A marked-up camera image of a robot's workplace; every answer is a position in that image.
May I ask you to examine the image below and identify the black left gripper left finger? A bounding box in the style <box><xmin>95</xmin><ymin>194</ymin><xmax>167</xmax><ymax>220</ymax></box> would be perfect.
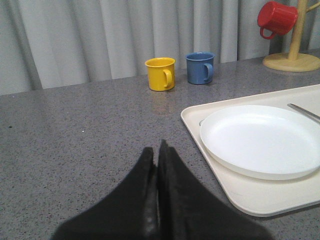
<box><xmin>52</xmin><ymin>147</ymin><xmax>158</xmax><ymax>240</ymax></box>

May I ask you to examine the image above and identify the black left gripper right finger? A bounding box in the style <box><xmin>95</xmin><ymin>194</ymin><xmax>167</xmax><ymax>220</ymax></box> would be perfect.
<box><xmin>157</xmin><ymin>140</ymin><xmax>266</xmax><ymax>240</ymax></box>

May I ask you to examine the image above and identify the white round plate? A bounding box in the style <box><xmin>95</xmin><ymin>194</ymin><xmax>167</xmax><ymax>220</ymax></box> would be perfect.
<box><xmin>200</xmin><ymin>105</ymin><xmax>320</xmax><ymax>180</ymax></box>

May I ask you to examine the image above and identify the steel fork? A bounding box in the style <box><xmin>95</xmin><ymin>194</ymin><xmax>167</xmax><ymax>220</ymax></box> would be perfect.
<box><xmin>287</xmin><ymin>103</ymin><xmax>320</xmax><ymax>124</ymax></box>

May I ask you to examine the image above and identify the cream rabbit serving tray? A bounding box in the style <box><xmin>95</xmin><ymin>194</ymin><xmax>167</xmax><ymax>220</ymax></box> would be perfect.
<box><xmin>181</xmin><ymin>85</ymin><xmax>320</xmax><ymax>217</ymax></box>

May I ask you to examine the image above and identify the yellow enamel mug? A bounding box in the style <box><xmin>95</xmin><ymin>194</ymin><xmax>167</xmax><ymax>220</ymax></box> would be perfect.
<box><xmin>145</xmin><ymin>57</ymin><xmax>176</xmax><ymax>92</ymax></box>

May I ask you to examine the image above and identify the blue enamel mug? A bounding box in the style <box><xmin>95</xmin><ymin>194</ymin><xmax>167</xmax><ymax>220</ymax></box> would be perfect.
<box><xmin>185</xmin><ymin>51</ymin><xmax>216</xmax><ymax>85</ymax></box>

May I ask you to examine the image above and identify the wooden mug tree stand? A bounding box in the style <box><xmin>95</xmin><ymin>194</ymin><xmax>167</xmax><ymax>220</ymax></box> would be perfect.
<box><xmin>263</xmin><ymin>0</ymin><xmax>320</xmax><ymax>72</ymax></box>

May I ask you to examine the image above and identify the grey curtain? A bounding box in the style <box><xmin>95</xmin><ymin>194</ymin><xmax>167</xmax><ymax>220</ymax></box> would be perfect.
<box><xmin>0</xmin><ymin>0</ymin><xmax>320</xmax><ymax>96</ymax></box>

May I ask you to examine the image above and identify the red enamel mug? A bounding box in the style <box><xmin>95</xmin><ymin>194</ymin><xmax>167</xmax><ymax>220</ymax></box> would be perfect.
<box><xmin>257</xmin><ymin>1</ymin><xmax>298</xmax><ymax>40</ymax></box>

